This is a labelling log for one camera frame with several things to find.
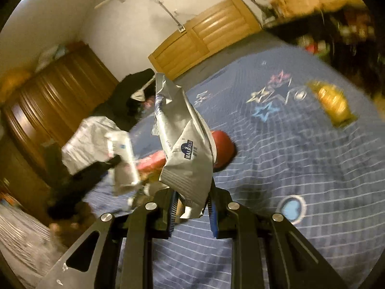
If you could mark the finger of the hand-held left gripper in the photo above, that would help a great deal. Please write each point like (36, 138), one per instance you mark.
(100, 168)

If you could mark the white cloth piece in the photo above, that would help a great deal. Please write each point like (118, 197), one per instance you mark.
(140, 95)

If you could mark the dark wooden wardrobe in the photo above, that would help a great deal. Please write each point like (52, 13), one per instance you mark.
(45, 102)

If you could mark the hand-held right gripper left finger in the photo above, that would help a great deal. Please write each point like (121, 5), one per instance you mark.
(171, 215)

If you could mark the dark cluttered desk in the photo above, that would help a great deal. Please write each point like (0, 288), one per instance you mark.
(346, 36)

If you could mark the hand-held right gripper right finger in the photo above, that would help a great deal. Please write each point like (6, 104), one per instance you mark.
(215, 220)

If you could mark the black clothes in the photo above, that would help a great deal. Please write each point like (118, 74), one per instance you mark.
(126, 90)

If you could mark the silver snack packet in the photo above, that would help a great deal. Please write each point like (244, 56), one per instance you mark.
(180, 144)

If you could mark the yellow packet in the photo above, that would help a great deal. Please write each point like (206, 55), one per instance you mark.
(331, 99)

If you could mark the grey striped cloth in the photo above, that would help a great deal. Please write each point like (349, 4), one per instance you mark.
(21, 234)

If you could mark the red apple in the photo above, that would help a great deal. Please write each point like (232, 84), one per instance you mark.
(225, 150)

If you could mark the light wooden headboard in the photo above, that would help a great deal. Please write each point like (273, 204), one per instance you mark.
(204, 33)

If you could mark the pink box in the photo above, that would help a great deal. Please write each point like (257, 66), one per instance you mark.
(150, 163)

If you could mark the blue checked blanket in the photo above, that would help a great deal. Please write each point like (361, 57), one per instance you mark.
(285, 162)

